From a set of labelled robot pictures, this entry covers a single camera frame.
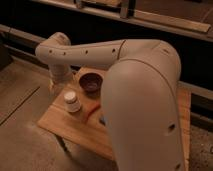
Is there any white plastic bottle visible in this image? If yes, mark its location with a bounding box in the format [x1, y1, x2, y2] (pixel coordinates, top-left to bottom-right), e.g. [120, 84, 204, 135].
[64, 91, 81, 113]

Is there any orange carrot-shaped stick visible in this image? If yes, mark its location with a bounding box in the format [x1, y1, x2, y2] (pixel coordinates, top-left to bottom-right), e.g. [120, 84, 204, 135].
[84, 103, 100, 121]

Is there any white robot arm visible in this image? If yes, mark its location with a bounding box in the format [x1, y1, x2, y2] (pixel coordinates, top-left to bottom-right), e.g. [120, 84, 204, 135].
[35, 32, 186, 171]

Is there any wooden board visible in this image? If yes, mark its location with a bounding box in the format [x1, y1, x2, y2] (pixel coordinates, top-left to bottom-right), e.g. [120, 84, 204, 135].
[38, 68, 191, 171]

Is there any dark ceramic cup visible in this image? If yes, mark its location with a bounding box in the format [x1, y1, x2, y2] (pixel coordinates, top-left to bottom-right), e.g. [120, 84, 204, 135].
[79, 73, 103, 93]

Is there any metal window frame rail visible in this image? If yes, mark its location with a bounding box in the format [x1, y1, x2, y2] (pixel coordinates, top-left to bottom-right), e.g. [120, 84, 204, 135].
[32, 0, 213, 42]

